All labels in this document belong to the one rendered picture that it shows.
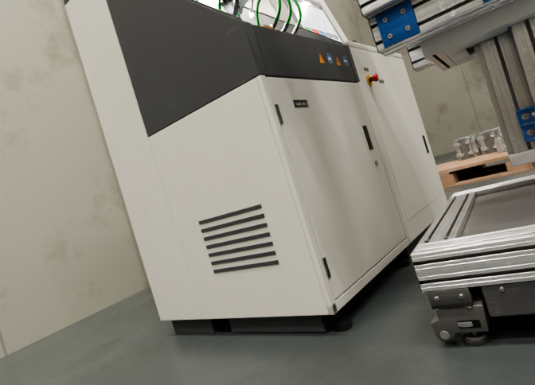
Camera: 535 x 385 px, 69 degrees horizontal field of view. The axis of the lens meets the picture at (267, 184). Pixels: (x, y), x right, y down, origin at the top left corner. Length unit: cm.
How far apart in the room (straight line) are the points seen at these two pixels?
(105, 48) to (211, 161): 69
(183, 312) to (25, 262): 148
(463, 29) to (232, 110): 66
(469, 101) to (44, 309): 986
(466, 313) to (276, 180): 58
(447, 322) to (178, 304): 102
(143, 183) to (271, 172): 64
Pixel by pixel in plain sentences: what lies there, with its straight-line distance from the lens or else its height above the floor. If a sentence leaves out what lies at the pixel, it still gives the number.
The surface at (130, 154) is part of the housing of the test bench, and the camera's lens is 167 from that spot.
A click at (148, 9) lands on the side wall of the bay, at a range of 154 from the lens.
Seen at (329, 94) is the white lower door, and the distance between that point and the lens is 148.
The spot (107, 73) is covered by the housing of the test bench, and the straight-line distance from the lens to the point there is 175.
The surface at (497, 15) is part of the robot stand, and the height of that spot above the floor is 71.
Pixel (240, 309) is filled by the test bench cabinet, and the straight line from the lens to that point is 142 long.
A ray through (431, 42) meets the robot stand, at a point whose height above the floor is 71.
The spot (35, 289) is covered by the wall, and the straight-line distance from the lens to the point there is 292.
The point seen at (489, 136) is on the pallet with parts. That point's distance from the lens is 439.
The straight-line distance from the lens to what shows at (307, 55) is 145.
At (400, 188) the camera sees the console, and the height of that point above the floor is 30.
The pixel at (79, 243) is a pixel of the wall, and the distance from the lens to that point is 308.
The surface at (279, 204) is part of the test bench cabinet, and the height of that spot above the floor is 42.
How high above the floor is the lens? 47
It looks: 1 degrees up
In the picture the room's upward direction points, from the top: 17 degrees counter-clockwise
